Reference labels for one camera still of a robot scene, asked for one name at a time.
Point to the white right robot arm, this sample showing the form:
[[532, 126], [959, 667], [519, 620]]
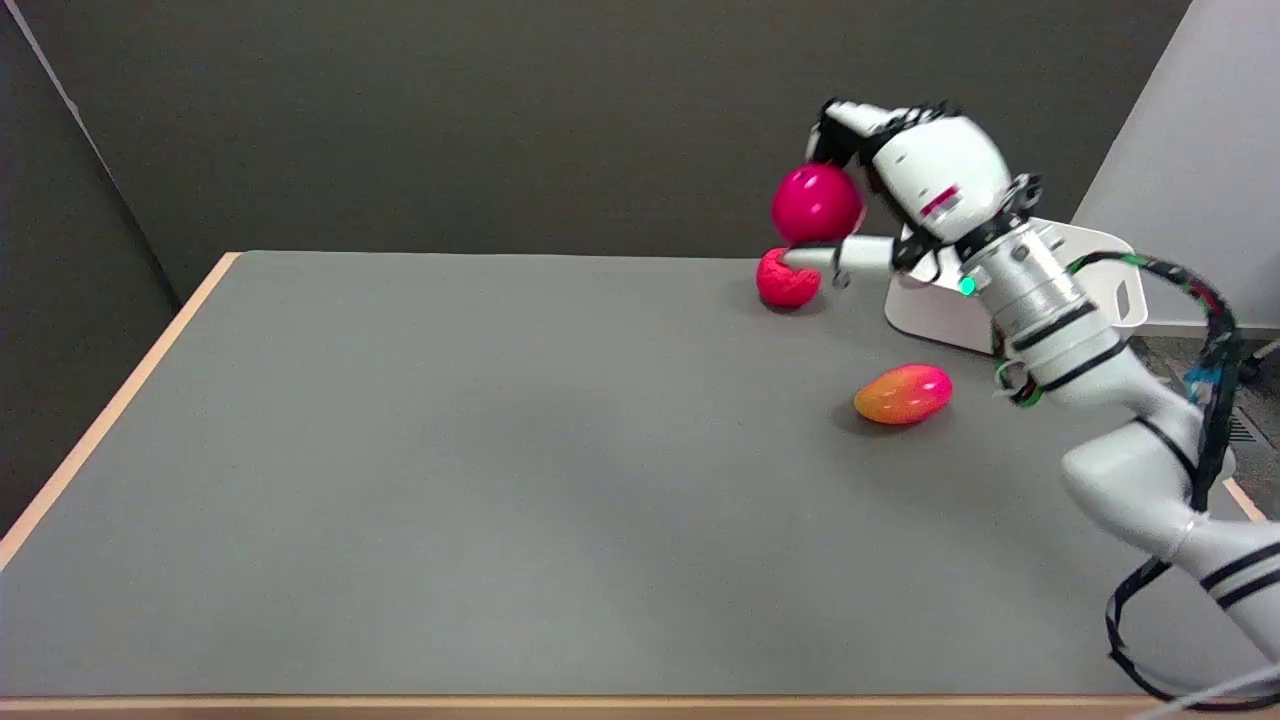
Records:
[[1090, 370]]

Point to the red bumpy fruit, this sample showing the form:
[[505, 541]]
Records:
[[787, 279]]

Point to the magenta round pomegranate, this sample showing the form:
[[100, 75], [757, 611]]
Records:
[[815, 203]]

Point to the orange pink mango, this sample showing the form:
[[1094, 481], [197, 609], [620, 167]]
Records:
[[903, 393]]

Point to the white plastic box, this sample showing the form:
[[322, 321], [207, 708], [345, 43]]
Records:
[[940, 310]]

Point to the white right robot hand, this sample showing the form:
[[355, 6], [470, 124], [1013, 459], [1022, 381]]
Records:
[[935, 175]]

